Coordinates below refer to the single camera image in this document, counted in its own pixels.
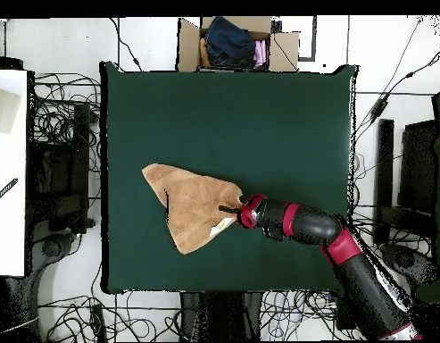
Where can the tan terry towel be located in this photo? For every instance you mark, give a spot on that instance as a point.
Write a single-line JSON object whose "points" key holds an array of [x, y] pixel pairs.
{"points": [[191, 210]]}

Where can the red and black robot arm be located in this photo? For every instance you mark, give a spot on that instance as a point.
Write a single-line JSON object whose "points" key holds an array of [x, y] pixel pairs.
{"points": [[312, 225]]}

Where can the dark green table cloth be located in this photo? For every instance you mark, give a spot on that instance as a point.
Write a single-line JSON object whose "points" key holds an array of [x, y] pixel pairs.
{"points": [[241, 125]]}

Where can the black power strip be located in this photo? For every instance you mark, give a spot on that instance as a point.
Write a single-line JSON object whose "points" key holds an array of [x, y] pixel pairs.
{"points": [[342, 316]]}

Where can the pink cloth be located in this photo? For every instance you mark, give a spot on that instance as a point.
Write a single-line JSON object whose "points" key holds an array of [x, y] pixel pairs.
{"points": [[260, 53]]}

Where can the brown cardboard box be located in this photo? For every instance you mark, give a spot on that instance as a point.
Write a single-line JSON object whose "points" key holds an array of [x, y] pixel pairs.
{"points": [[282, 50]]}

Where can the blue denim jeans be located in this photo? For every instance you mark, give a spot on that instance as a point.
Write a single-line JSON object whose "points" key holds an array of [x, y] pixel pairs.
{"points": [[228, 41]]}

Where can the black equipment rack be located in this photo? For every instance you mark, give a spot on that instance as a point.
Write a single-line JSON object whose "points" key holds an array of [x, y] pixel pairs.
{"points": [[62, 171]]}

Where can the white side table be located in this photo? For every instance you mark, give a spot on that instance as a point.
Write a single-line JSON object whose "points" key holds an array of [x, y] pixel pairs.
{"points": [[9, 214]]}

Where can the beige paper sheet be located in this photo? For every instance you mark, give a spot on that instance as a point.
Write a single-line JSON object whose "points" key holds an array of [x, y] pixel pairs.
{"points": [[3, 110]]}

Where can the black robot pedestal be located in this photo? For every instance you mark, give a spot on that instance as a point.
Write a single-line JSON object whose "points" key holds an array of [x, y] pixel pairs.
{"points": [[223, 314]]}

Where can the black metal frame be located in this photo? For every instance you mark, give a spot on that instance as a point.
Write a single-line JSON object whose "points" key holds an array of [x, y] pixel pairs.
{"points": [[383, 171]]}

